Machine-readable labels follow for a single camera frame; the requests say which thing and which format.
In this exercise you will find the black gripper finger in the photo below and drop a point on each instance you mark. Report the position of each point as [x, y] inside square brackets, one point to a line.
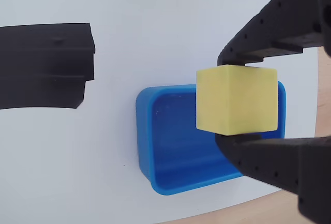
[284, 19]
[284, 162]

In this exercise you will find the yellow cube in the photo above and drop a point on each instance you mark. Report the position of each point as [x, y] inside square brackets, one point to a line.
[236, 99]

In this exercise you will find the blue rectangular bin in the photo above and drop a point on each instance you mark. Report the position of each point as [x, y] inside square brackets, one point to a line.
[175, 143]

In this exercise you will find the black tape patch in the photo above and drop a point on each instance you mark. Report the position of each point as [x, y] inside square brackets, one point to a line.
[41, 66]

